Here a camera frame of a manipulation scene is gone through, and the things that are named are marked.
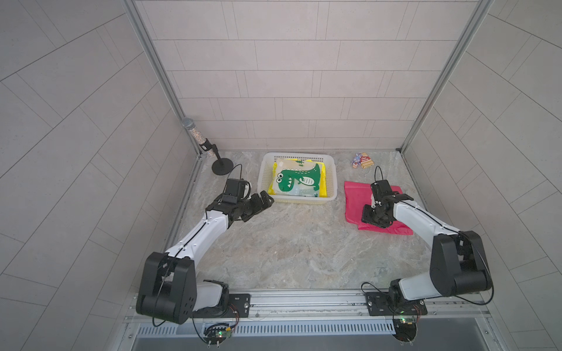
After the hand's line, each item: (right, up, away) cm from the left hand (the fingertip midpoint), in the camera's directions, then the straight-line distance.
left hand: (270, 202), depth 85 cm
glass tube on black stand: (-25, +14, +22) cm, 36 cm away
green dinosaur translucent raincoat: (+11, +9, +11) cm, 18 cm away
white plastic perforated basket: (+26, +16, +16) cm, 35 cm away
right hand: (+39, -7, +5) cm, 40 cm away
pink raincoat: (+39, +1, +13) cm, 42 cm away
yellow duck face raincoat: (+1, +15, +19) cm, 24 cm away
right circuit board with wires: (+44, -37, -17) cm, 60 cm away
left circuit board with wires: (-14, -37, -20) cm, 44 cm away
